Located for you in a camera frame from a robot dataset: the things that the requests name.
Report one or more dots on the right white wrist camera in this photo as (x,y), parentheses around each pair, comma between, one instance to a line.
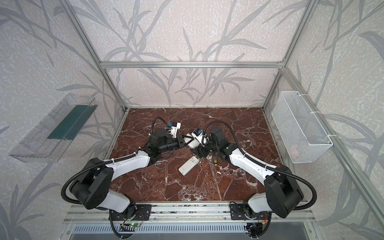
(200,136)

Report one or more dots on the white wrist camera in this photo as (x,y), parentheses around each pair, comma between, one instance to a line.
(173,129)
(200,136)

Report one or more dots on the clear plastic wall bin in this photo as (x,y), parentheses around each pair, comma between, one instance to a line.
(48,141)

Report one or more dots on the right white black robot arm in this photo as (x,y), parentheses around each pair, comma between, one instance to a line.
(284,191)

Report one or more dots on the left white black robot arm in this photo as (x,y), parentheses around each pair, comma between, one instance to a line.
(90,187)

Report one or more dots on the black yellow screwdriver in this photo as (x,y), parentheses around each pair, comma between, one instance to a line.
(214,159)

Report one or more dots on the aluminium frame crossbar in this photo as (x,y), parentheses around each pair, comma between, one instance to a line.
(157,65)

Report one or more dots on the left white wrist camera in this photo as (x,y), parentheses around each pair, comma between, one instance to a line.
(173,129)

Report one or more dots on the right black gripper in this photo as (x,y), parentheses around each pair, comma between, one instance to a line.
(201,150)

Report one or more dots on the white wire mesh basket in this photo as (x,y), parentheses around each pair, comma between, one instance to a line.
(301,131)

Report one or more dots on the aluminium mounting rail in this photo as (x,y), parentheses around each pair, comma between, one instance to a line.
(161,212)

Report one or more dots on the white remote control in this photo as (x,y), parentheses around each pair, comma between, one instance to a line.
(189,165)
(193,140)

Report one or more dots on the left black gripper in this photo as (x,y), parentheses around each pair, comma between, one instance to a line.
(180,142)

